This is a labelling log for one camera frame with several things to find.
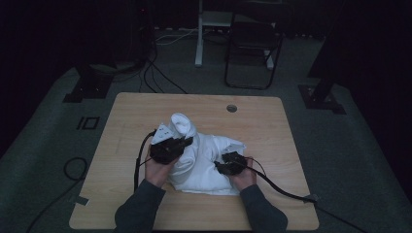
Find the grey tape piece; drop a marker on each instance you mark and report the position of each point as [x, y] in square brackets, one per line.
[81, 200]

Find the person's right hand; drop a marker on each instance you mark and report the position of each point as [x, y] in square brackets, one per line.
[244, 179]

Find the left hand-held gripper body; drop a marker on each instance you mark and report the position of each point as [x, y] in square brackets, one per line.
[165, 149]

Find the black stand with flat base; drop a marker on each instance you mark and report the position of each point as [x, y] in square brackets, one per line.
[320, 100]
[89, 87]

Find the dark equipment tower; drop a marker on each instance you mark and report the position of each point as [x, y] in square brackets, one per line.
[132, 29]

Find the person's left hand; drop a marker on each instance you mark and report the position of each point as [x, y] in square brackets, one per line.
[158, 171]

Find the white desk frame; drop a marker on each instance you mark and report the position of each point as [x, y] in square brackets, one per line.
[199, 48]

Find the white skirt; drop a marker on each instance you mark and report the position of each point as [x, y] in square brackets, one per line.
[204, 161]

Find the black folding chair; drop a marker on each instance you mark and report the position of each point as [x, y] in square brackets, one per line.
[254, 39]

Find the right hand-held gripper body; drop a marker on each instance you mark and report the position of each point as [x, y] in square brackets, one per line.
[234, 161]

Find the round grey floor base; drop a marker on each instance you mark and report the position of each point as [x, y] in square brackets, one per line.
[113, 68]

